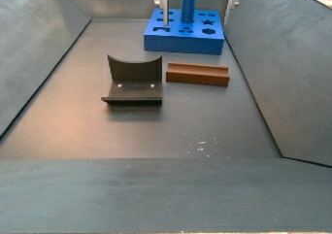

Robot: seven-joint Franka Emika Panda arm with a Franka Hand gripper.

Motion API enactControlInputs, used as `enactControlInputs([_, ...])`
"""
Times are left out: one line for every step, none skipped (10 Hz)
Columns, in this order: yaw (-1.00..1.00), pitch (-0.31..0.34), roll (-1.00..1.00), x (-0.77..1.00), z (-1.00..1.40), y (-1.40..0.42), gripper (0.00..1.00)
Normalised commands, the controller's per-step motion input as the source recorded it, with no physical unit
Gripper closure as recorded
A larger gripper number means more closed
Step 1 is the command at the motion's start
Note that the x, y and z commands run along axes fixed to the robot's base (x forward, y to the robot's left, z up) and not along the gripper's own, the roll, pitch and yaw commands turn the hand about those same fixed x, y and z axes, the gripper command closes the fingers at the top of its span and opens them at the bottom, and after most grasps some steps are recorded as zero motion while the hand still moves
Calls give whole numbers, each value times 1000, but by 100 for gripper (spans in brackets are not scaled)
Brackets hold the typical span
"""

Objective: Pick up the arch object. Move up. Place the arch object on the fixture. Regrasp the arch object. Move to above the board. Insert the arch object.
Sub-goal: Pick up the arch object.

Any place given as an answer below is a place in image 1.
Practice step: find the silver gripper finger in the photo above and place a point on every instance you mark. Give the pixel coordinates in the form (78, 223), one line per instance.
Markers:
(230, 5)
(163, 5)

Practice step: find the blue cylinder peg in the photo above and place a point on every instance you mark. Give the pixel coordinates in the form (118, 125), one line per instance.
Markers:
(187, 10)

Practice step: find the blue shape-sorting board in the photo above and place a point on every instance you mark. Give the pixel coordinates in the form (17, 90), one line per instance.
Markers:
(198, 37)

